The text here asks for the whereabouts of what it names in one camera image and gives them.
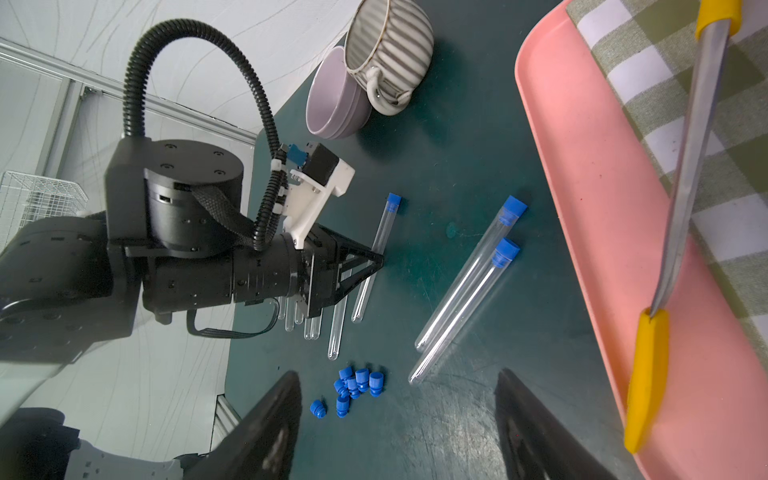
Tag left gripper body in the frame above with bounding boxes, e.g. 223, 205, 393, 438
142, 233, 304, 317

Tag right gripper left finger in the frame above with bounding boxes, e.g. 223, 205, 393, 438
182, 371, 302, 479

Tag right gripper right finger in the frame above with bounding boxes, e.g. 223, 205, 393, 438
494, 369, 614, 479

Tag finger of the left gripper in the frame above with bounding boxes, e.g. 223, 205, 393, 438
316, 224, 384, 267
314, 260, 383, 317

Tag test tube three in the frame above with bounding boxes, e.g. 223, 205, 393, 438
293, 296, 306, 325

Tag blue stopper one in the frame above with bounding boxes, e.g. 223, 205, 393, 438
310, 399, 327, 419

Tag test tube eight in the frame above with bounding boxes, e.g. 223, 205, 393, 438
351, 193, 402, 323

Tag blue stopper two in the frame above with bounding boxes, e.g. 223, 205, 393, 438
336, 394, 351, 418

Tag blue stopper three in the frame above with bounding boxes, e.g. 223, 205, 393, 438
333, 379, 349, 397

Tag blue stopper six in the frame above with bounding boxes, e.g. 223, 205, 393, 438
355, 368, 370, 392

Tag blue stopper seven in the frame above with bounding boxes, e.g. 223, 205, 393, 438
368, 372, 384, 397

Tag test tube nine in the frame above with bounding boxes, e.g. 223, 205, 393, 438
415, 195, 528, 352

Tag test tube one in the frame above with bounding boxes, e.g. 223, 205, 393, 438
278, 297, 287, 321

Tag test tube six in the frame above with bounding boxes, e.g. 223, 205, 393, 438
327, 297, 348, 361

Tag test tube two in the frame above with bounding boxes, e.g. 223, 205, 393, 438
283, 297, 296, 332

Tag test tube four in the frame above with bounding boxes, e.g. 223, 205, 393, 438
303, 318, 313, 340

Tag test tube five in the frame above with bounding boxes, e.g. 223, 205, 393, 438
307, 315, 322, 340

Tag blue stopper four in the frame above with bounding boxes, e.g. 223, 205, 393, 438
339, 366, 355, 380

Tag blue stopper five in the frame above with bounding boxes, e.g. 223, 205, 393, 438
345, 377, 361, 399

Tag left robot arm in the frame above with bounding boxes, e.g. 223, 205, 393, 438
1, 19, 383, 360

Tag test tube ten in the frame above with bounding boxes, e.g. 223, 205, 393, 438
408, 238, 520, 385

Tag green table mat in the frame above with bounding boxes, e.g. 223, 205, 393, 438
225, 1, 640, 479

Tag purple bowl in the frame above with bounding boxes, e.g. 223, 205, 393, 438
305, 45, 372, 140

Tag pink tray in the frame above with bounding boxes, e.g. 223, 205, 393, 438
515, 1, 767, 479

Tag grey ribbed mug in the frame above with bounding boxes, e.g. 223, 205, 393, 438
344, 0, 435, 116

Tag checked cloth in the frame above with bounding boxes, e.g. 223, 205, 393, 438
566, 1, 767, 361

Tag yellow tongs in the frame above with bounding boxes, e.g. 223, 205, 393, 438
624, 1, 742, 454

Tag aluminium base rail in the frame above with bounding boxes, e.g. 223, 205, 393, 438
210, 394, 241, 451

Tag white wire basket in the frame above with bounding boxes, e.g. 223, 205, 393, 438
1, 171, 88, 249

